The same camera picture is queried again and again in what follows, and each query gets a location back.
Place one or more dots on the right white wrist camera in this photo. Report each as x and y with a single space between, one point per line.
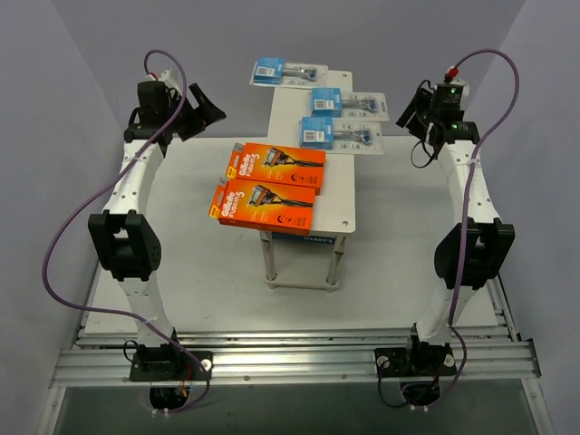
451 77

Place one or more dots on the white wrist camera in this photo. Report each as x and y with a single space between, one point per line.
451 77
169 76

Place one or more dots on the Gillette SkinGuard blister pack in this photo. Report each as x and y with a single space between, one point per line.
332 102

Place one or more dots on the aluminium mounting rail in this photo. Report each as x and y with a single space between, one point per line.
295 358

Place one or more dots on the white two-tier shelf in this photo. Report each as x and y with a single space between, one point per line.
289 263

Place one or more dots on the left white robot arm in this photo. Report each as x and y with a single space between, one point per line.
126 244

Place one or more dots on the orange Fusion5 razor box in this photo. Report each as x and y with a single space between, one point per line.
263 206
277 164

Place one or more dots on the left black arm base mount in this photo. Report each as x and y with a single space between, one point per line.
166 365

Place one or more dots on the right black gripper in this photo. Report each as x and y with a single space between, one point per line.
413 112

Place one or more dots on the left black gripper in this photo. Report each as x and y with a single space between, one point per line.
191 120

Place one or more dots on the clear blue-card razor blister pack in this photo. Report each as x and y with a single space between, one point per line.
339 136

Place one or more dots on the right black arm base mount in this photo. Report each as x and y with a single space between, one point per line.
401 362

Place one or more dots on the blue Harry's box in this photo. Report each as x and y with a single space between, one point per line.
308 239

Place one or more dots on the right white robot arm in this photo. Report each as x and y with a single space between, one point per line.
475 248

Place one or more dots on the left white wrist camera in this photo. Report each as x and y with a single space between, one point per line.
169 76

